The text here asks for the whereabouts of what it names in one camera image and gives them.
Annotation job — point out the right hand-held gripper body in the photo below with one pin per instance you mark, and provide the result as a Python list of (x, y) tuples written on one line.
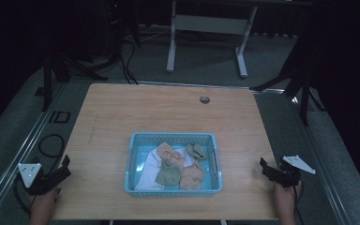
[(290, 170)]

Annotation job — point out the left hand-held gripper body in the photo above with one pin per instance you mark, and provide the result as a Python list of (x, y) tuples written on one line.
[(29, 173)]

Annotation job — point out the person's right hand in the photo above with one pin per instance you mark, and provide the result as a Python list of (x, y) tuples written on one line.
[(286, 195)]

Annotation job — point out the person's left hand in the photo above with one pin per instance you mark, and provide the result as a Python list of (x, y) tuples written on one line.
[(46, 200)]

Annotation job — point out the light blue plastic basket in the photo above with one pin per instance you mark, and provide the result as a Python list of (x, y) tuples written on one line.
[(132, 168)]

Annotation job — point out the green sock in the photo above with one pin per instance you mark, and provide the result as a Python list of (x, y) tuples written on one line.
[(168, 175), (197, 151)]

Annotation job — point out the pink sock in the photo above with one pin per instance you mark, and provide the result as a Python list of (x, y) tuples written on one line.
[(192, 178), (168, 153)]

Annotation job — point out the black metal stand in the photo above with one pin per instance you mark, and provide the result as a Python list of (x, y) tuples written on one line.
[(304, 90), (47, 81)]

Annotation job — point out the pile of small cloths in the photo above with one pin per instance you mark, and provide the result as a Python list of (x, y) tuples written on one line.
[(148, 170)]

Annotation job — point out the white desk frame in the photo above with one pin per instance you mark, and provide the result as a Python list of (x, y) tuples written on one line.
[(209, 23)]

